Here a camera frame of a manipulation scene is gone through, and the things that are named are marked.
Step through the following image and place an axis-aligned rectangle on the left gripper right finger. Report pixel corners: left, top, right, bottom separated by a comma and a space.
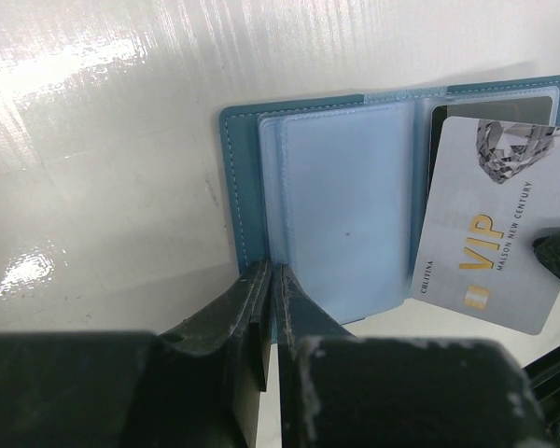
273, 265, 547, 447

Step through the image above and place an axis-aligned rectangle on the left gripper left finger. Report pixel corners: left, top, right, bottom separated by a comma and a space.
0, 260, 272, 447

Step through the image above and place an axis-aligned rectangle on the silver VIP credit card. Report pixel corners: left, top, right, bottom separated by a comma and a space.
411, 117, 560, 335

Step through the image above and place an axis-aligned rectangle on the blue card holder wallet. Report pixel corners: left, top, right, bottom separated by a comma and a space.
218, 75, 560, 324

